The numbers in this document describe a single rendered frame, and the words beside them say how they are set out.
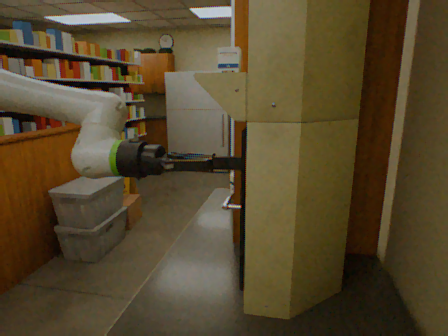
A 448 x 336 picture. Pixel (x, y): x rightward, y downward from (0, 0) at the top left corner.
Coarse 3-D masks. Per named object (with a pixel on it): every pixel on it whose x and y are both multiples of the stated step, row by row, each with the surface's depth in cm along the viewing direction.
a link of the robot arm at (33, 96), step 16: (0, 80) 75; (16, 80) 76; (32, 80) 78; (0, 96) 75; (16, 96) 76; (32, 96) 76; (48, 96) 77; (64, 96) 78; (80, 96) 79; (96, 96) 80; (112, 96) 81; (32, 112) 79; (48, 112) 79; (64, 112) 79; (80, 112) 79; (96, 112) 79; (112, 112) 80; (112, 128) 80
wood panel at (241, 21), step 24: (240, 0) 95; (384, 0) 87; (408, 0) 86; (240, 24) 96; (384, 24) 89; (240, 48) 98; (384, 48) 90; (384, 72) 92; (384, 96) 93; (360, 120) 96; (384, 120) 95; (240, 144) 105; (360, 144) 98; (384, 144) 97; (360, 168) 100; (384, 168) 98; (360, 192) 101; (384, 192) 100; (360, 216) 103; (360, 240) 105
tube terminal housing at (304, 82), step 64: (256, 0) 60; (320, 0) 60; (256, 64) 63; (320, 64) 64; (256, 128) 66; (320, 128) 68; (256, 192) 69; (320, 192) 72; (256, 256) 73; (320, 256) 77
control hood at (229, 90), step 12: (240, 72) 64; (204, 84) 66; (216, 84) 65; (228, 84) 65; (240, 84) 64; (216, 96) 66; (228, 96) 65; (240, 96) 65; (228, 108) 66; (240, 108) 66; (240, 120) 66
